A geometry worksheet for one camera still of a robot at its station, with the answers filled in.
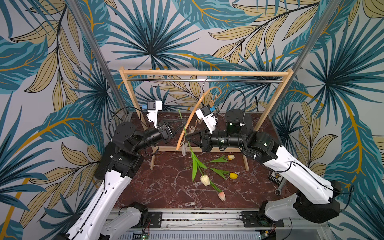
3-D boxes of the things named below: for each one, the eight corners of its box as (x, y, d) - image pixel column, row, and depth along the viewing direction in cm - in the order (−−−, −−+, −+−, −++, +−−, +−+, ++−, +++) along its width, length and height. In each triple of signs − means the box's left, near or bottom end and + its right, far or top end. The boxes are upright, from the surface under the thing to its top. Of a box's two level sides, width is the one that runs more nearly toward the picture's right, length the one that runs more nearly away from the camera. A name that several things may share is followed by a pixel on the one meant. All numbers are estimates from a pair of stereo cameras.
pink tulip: (222, 202, 81) (223, 201, 79) (208, 181, 88) (209, 180, 86) (226, 199, 82) (227, 198, 80) (212, 179, 89) (213, 177, 87)
